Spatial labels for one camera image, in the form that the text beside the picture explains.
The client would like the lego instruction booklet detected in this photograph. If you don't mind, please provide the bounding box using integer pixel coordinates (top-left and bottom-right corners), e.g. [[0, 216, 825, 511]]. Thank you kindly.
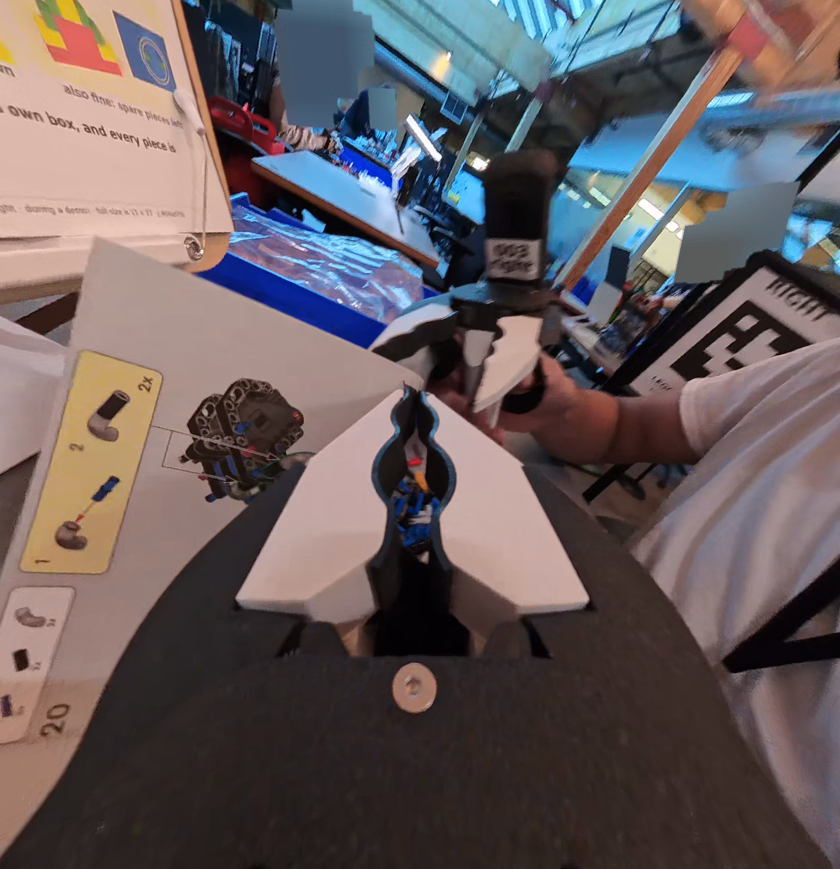
[[0, 238, 428, 748]]

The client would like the wooden office desk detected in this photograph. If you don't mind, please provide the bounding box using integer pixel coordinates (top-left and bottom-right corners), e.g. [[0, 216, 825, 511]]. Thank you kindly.
[[250, 149, 443, 267]]

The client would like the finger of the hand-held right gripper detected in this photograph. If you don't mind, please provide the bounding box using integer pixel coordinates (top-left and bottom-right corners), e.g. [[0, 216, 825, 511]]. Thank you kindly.
[[369, 304, 462, 384], [473, 315, 546, 411]]

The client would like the instruction sheet on wooden stand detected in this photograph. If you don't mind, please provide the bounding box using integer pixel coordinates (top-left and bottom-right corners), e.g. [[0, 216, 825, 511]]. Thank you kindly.
[[0, 0, 236, 308]]

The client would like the pile of lego beams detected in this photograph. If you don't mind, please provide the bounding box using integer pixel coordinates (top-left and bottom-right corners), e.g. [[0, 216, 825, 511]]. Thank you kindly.
[[391, 458, 443, 552]]

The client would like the person's right hand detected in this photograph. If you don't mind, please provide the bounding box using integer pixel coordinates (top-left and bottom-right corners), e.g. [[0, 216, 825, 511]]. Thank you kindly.
[[430, 353, 621, 466]]

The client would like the red plastic carrier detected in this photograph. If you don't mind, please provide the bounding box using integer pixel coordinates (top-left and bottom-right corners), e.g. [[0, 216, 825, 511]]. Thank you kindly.
[[208, 95, 286, 158]]

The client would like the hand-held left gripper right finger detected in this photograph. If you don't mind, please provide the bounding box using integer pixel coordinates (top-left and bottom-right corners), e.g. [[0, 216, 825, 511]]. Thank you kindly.
[[419, 390, 591, 653]]

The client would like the blue bin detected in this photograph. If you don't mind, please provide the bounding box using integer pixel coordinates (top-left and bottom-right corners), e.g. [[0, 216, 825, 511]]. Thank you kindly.
[[196, 192, 443, 349]]

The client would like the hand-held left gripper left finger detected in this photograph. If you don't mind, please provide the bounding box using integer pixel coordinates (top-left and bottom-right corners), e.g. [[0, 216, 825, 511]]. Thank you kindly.
[[235, 388, 421, 624]]

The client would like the black white marker poster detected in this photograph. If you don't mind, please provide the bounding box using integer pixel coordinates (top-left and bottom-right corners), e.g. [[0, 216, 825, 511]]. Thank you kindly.
[[627, 250, 840, 401]]

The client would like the white sheet clip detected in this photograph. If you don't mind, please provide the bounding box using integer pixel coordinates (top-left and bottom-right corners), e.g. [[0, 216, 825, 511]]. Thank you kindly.
[[172, 87, 212, 263]]

